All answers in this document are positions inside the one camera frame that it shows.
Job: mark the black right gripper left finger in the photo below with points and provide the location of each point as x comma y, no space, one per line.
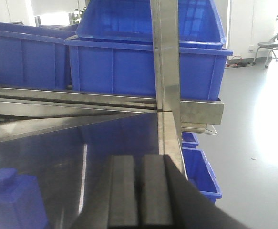
112,203

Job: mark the blue plastic bin left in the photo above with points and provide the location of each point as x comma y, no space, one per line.
34,57

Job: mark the blue bottle-shaped plastic part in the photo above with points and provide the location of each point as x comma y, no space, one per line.
21,204

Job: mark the stainless steel shelf post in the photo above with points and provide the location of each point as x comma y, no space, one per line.
164,14

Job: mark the blue plastic bin right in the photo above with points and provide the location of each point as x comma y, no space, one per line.
124,68

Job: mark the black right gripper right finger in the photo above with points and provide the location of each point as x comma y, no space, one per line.
170,201

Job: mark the stainless steel shelf rail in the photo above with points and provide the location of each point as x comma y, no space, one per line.
25,112

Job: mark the blue plastic bin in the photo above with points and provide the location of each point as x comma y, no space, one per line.
34,57
124,68
201,174

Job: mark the small lower blue bin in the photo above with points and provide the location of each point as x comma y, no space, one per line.
189,140

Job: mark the lower blue plastic bin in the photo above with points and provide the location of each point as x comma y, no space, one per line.
201,174

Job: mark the blue plastic bin tilted inside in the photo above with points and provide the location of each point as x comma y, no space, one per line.
130,21

